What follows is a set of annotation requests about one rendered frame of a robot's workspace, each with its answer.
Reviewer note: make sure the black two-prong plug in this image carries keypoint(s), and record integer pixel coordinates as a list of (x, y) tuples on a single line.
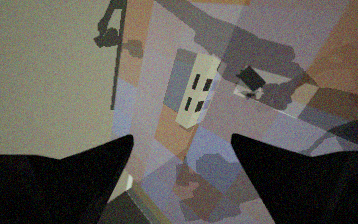
[(251, 78)]

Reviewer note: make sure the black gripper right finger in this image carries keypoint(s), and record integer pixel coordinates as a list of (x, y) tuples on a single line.
[(295, 188)]

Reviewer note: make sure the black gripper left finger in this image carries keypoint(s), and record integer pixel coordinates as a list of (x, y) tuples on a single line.
[(72, 190)]

